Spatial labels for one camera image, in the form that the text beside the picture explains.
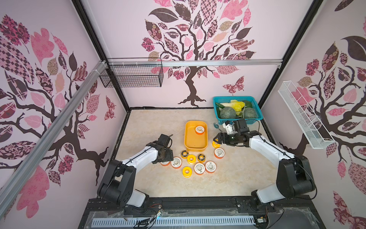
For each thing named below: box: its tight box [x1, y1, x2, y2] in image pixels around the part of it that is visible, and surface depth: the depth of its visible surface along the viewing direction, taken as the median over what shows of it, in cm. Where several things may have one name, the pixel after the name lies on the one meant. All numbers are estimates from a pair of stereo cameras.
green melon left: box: [219, 106, 236, 119], surface depth 103 cm
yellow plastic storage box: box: [183, 120, 209, 152], surface depth 105 cm
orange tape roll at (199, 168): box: [193, 162, 206, 176], surface depth 87 cm
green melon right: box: [243, 106, 257, 119], surface depth 106 cm
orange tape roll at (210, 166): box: [204, 160, 217, 174], surface depth 87 cm
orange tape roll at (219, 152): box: [213, 147, 226, 159], surface depth 94 cm
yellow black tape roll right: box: [197, 153, 206, 163], surface depth 92 cm
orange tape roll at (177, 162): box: [170, 156, 183, 169], surface depth 89 cm
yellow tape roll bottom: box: [182, 166, 193, 178], surface depth 87 cm
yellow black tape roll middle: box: [181, 149, 189, 159], surface depth 94 cm
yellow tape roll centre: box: [186, 154, 197, 165], surface depth 91 cm
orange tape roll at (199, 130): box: [194, 124, 205, 136], surface depth 106 cm
